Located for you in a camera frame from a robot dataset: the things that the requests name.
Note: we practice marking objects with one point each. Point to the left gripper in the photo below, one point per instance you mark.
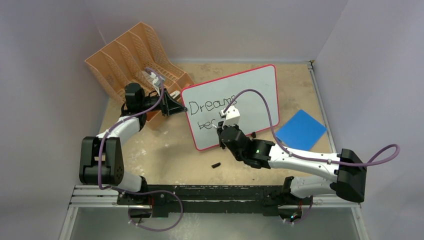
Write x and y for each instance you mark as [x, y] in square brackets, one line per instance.
[171, 107]

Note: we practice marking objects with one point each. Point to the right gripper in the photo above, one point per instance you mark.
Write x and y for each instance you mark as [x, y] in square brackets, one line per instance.
[221, 126]

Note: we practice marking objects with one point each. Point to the pink-framed whiteboard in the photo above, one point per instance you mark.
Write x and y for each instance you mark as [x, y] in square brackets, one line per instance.
[253, 92]

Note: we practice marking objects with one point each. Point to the black marker cap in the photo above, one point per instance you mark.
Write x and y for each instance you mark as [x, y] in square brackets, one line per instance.
[216, 165]

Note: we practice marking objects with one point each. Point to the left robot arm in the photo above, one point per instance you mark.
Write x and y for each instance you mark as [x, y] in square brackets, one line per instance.
[101, 157]

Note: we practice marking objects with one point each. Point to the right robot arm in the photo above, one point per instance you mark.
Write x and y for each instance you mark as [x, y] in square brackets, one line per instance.
[330, 173]

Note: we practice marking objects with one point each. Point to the white stapler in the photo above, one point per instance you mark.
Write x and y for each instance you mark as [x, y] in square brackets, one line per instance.
[175, 94]

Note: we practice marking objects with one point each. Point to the peach plastic file organizer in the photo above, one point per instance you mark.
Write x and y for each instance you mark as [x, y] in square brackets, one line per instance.
[123, 61]

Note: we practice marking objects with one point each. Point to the blue notebook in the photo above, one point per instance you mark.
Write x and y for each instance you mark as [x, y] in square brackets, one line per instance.
[301, 131]

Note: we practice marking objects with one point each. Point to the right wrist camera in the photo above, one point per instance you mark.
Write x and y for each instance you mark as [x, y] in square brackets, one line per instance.
[230, 117]

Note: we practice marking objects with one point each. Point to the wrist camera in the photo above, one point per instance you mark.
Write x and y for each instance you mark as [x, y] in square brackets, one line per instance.
[156, 81]
[230, 117]

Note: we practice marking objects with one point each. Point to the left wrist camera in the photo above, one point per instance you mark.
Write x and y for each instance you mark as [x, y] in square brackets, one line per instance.
[156, 81]

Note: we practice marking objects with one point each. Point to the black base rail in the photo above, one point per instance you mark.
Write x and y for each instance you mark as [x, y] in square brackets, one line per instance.
[214, 199]

